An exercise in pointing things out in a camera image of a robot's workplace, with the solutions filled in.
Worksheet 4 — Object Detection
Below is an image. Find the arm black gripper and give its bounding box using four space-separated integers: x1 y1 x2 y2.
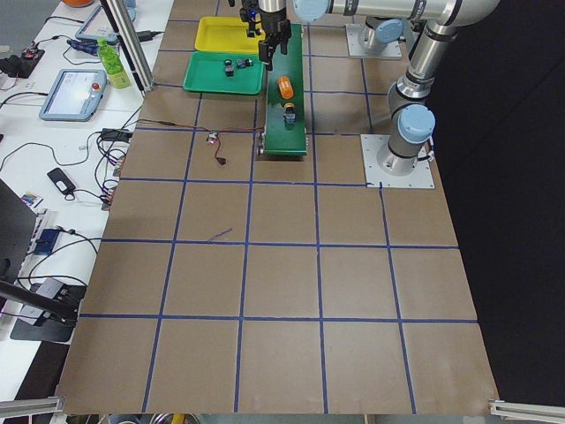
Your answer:
240 0 291 71

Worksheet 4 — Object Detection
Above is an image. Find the orange printed cylinder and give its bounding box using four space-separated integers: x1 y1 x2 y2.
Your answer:
277 75 294 100

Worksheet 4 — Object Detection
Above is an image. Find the yellow push button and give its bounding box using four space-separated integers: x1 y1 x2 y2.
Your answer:
283 102 297 125

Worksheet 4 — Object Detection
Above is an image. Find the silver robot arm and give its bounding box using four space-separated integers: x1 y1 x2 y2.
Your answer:
346 17 404 60
293 1 499 176

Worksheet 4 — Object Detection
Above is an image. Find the yellow plastic tray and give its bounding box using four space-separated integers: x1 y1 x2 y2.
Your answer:
194 17 265 55

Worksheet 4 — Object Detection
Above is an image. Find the green plastic tray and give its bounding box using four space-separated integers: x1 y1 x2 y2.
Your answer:
182 51 264 95

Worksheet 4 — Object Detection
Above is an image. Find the green conveyor belt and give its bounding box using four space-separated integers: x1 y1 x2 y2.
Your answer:
258 23 307 156

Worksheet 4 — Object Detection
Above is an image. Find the motor controller board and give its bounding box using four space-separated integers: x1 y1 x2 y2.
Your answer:
207 132 220 144

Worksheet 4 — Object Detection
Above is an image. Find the green tea bottle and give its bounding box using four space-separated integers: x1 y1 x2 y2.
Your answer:
97 39 132 89

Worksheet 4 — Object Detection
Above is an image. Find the teach pendant far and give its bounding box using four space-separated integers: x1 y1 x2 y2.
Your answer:
75 5 118 45

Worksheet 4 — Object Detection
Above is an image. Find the teach pendant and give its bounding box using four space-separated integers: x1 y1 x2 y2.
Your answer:
75 5 118 45
39 69 107 122

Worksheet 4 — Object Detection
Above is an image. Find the black power adapter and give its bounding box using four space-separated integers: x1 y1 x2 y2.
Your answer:
101 128 132 143

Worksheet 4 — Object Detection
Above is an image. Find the teach pendant near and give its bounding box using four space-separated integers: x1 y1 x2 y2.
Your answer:
39 69 107 122

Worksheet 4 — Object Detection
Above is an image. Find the black phone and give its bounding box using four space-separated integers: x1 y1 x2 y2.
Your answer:
47 168 77 195

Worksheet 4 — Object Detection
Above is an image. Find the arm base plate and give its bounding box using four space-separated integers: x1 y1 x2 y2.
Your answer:
360 134 435 190
345 24 402 60

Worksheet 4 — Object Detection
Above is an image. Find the black barrel connector cable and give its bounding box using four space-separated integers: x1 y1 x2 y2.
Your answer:
132 118 266 169

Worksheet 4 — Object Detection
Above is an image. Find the aluminium frame post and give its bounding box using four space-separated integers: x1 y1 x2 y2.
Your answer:
101 0 154 93

